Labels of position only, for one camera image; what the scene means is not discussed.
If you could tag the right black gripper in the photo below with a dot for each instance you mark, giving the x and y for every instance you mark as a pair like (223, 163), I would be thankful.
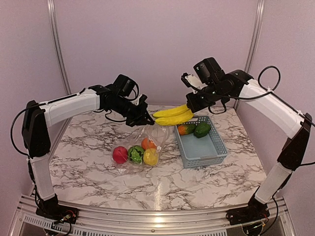
(192, 103)

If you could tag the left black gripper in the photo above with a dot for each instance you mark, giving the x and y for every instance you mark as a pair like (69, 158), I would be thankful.
(140, 118)

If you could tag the orange toy orange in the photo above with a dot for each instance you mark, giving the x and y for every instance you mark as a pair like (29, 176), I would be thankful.
(147, 144)

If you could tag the yellow toy banana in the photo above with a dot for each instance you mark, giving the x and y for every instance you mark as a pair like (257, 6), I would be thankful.
(174, 116)

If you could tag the clear zip top bag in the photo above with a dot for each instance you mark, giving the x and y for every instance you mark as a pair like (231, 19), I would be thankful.
(158, 134)

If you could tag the green toy watermelon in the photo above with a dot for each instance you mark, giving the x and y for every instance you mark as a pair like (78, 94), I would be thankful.
(135, 154)

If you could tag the yellow toy lemon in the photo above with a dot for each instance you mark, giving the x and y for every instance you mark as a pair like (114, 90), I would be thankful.
(150, 157)

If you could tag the orange green toy mango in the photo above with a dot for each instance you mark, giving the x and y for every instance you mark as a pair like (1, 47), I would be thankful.
(186, 129)

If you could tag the red toy apple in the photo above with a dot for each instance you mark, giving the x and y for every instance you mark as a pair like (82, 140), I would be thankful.
(120, 155)

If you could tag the dark green toy avocado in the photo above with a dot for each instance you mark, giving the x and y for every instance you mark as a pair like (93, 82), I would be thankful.
(202, 129)

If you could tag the grey plastic basket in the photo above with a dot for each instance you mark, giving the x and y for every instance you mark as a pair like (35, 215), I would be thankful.
(199, 152)

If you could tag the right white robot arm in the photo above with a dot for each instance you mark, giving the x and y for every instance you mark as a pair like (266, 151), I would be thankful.
(295, 126)

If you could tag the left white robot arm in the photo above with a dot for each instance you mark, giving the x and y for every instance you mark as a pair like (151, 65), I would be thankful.
(40, 116)

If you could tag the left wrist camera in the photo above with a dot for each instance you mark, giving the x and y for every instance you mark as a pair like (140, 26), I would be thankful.
(140, 100)

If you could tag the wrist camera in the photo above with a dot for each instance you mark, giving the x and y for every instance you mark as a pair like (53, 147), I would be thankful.
(140, 100)
(192, 82)

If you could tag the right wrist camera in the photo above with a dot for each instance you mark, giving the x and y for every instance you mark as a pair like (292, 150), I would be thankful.
(192, 82)

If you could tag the right aluminium frame post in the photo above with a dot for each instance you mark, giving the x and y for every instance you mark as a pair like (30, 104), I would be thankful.
(257, 26)

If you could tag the aluminium frame post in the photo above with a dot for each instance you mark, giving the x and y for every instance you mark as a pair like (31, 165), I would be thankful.
(57, 45)
(257, 26)

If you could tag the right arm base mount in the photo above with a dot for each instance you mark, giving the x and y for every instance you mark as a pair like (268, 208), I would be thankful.
(246, 214)

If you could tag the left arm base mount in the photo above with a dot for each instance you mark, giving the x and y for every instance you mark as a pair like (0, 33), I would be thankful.
(58, 213)

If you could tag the left aluminium frame post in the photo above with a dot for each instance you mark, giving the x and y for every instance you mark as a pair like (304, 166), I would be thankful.
(57, 45)

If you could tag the front aluminium rail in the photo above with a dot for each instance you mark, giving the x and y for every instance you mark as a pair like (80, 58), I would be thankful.
(99, 221)

